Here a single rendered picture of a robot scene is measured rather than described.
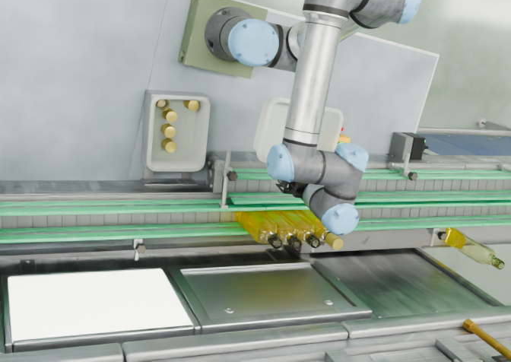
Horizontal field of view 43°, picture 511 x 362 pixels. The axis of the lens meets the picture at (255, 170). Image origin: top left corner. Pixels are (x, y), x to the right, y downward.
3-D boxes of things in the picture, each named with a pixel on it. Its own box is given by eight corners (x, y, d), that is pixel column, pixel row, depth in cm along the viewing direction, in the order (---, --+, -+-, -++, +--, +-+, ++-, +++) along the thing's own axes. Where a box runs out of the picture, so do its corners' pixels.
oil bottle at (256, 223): (233, 219, 197) (260, 247, 179) (236, 201, 196) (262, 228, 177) (251, 218, 200) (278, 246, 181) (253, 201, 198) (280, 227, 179)
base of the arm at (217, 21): (216, -2, 181) (226, 0, 172) (262, 18, 187) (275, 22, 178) (196, 49, 183) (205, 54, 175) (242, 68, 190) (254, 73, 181)
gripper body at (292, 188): (282, 157, 162) (301, 176, 152) (312, 160, 166) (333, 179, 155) (274, 184, 164) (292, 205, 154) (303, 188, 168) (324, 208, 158)
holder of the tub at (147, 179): (139, 179, 196) (144, 187, 190) (145, 89, 189) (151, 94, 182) (193, 179, 203) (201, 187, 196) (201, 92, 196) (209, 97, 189)
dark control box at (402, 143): (388, 153, 227) (401, 160, 220) (392, 131, 225) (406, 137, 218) (407, 154, 230) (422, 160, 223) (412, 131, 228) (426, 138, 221)
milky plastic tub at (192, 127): (140, 163, 195) (146, 171, 187) (145, 89, 189) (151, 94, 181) (195, 163, 201) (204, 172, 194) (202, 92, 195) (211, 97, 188)
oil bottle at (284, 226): (251, 220, 200) (279, 248, 181) (253, 203, 198) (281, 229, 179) (268, 220, 202) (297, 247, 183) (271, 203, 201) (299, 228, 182)
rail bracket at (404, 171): (385, 169, 213) (408, 181, 201) (388, 147, 211) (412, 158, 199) (395, 169, 215) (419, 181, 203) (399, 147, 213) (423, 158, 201)
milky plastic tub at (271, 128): (258, 89, 171) (271, 95, 163) (331, 104, 180) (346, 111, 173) (242, 152, 175) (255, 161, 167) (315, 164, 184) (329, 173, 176)
